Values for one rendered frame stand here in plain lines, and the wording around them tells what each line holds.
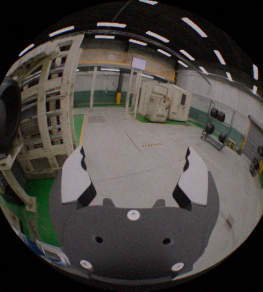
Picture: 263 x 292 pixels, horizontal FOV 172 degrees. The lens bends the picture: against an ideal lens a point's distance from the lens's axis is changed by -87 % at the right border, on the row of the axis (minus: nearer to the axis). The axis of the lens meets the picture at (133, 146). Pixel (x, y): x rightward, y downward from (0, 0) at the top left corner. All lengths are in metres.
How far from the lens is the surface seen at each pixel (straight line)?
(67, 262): 0.56
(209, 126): 4.68
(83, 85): 9.86
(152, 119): 4.43
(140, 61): 4.37
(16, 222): 1.75
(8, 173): 1.35
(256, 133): 10.45
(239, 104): 10.55
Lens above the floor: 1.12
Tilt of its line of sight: 30 degrees down
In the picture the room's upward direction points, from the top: 9 degrees clockwise
